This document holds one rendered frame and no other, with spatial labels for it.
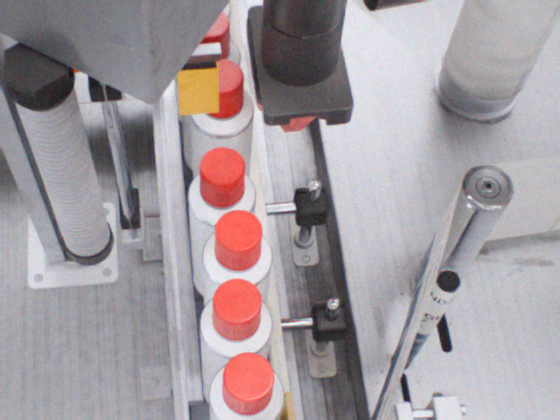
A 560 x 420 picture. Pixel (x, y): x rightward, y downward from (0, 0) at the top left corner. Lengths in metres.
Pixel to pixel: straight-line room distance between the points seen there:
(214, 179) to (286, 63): 0.10
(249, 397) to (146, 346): 0.29
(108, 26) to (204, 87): 0.28
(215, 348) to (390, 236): 0.28
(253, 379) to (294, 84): 0.21
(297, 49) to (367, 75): 0.33
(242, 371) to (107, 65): 0.24
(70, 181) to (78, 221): 0.05
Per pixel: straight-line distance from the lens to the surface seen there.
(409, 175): 0.89
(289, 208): 0.82
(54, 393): 0.85
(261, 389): 0.57
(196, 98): 0.67
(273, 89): 0.65
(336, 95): 0.65
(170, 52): 0.41
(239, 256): 0.61
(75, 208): 0.54
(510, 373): 0.83
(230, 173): 0.63
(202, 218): 0.67
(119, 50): 0.40
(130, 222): 0.78
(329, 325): 0.77
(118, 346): 0.85
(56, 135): 0.47
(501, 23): 0.83
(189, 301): 0.72
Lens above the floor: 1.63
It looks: 63 degrees down
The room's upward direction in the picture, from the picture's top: 1 degrees clockwise
